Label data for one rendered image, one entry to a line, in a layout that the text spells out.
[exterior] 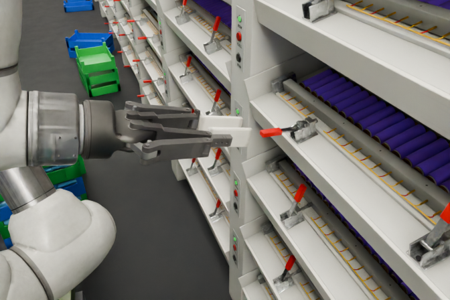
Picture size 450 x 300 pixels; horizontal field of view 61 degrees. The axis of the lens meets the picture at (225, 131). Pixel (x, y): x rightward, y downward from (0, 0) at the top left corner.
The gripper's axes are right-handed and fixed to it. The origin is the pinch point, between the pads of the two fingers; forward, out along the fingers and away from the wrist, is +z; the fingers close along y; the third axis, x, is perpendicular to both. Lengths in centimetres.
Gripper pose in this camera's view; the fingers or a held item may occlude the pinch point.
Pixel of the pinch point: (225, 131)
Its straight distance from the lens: 56.7
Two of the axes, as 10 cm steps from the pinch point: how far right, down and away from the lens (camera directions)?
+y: 3.8, 5.0, -7.8
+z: 9.0, 0.1, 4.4
